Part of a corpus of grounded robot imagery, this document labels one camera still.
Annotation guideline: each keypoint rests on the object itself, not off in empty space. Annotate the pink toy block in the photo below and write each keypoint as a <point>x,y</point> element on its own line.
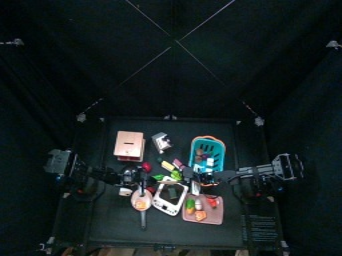
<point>178,163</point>

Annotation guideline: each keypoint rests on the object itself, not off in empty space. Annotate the brown toy food piece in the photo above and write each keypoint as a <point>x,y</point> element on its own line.
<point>199,152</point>

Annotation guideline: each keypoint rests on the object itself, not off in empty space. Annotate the metal frame corner bracket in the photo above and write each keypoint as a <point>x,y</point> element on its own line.
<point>260,121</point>
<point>81,117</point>
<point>169,117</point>
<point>333,44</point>
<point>16,42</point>

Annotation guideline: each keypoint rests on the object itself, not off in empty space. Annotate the teal basket orange rim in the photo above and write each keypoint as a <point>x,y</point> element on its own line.
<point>217,148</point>

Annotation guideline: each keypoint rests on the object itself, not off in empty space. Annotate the green orange toy carrot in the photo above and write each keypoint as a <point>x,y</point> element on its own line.
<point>190,205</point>

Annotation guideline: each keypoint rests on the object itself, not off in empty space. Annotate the red toy tomato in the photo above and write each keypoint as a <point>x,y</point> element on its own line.
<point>146,166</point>

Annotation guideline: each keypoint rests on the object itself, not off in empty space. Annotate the dark green toy sushi roll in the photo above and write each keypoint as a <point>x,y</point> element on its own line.
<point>173,193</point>

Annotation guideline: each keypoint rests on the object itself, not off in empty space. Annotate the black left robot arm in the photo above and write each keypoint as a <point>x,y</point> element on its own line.
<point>89,171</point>

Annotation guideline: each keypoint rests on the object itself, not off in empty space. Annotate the pink toy cash register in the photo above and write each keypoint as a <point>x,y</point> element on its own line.
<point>129,145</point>

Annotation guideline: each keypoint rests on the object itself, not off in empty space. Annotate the black label white text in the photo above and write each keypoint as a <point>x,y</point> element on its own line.
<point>264,228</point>

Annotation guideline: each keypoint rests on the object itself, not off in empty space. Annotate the pink cutting board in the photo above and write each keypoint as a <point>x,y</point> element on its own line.
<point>213,216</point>

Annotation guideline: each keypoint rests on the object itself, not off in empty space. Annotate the yellow toy cheese block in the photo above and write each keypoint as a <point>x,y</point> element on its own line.
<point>167,165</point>

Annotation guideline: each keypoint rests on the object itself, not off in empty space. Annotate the small red toy piece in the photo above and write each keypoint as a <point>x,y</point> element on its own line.
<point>151,189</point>

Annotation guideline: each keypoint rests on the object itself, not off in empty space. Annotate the white toy cup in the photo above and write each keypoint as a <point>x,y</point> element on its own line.
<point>125,191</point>

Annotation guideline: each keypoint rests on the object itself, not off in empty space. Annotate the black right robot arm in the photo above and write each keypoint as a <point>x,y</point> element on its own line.
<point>258,170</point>

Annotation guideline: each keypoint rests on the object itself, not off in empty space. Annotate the green toy vegetable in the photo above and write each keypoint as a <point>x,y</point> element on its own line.
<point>177,175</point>
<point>158,177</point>

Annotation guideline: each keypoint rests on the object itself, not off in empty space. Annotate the orange toy food disc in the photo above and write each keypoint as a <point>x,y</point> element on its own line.
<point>142,204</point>

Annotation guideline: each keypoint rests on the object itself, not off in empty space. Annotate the orange toy food slice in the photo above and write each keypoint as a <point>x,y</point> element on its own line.
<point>201,216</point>

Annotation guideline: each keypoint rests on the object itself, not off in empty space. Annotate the white toy food block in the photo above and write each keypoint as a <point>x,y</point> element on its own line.
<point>210,162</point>

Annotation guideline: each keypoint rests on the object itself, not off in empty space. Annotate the white card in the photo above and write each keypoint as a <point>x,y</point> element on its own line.
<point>195,187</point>

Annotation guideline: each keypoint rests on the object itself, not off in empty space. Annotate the white toy tray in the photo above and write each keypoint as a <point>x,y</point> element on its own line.
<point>161,202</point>

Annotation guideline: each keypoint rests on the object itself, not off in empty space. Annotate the grey toy coffee machine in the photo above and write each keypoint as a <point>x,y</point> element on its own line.
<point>161,142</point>

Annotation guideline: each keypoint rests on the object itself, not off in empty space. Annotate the red toy food piece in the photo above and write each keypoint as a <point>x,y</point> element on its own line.
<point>213,201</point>

